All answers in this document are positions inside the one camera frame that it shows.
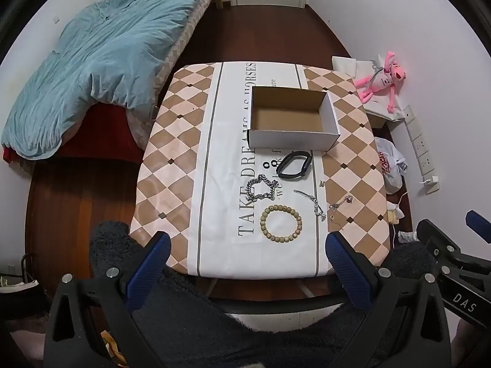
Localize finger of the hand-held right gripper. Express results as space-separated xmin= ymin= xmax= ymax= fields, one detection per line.
xmin=465 ymin=210 xmax=491 ymax=244
xmin=416 ymin=218 xmax=491 ymax=328

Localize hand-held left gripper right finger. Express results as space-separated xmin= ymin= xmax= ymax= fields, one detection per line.
xmin=325 ymin=231 xmax=453 ymax=368

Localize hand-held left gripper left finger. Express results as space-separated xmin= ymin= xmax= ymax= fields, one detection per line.
xmin=43 ymin=231 xmax=172 ymax=368

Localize black wrist band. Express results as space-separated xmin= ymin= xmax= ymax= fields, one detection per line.
xmin=276 ymin=150 xmax=312 ymax=181

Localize silver chain bracelet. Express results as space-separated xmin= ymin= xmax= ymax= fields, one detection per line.
xmin=246 ymin=175 xmax=280 ymax=202

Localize cardboard box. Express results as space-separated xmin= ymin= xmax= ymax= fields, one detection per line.
xmin=246 ymin=85 xmax=341 ymax=151

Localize white charger plug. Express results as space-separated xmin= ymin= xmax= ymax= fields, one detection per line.
xmin=421 ymin=175 xmax=440 ymax=195

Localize grey fleece pants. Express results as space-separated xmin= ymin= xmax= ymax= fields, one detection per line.
xmin=88 ymin=220 xmax=438 ymax=368

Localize checkered printed tablecloth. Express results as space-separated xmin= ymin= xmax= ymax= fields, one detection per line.
xmin=129 ymin=61 xmax=392 ymax=278

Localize white plastic bag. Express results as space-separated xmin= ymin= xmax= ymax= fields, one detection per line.
xmin=374 ymin=137 xmax=408 ymax=195

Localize white shoe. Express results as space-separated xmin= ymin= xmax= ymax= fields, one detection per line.
xmin=0 ymin=275 xmax=40 ymax=297

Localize dark red bed base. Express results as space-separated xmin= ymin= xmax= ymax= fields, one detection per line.
xmin=3 ymin=102 xmax=156 ymax=163

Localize pink plush toy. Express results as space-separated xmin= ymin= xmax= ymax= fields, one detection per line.
xmin=353 ymin=51 xmax=407 ymax=113

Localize light blue blanket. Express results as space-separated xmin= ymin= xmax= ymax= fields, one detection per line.
xmin=1 ymin=0 xmax=227 ymax=160

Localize thin silver chain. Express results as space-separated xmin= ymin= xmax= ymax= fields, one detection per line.
xmin=293 ymin=189 xmax=327 ymax=220

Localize beige beaded bracelet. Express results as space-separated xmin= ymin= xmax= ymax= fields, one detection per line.
xmin=260 ymin=204 xmax=303 ymax=243

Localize white wall socket strip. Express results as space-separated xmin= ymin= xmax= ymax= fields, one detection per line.
xmin=402 ymin=105 xmax=437 ymax=176

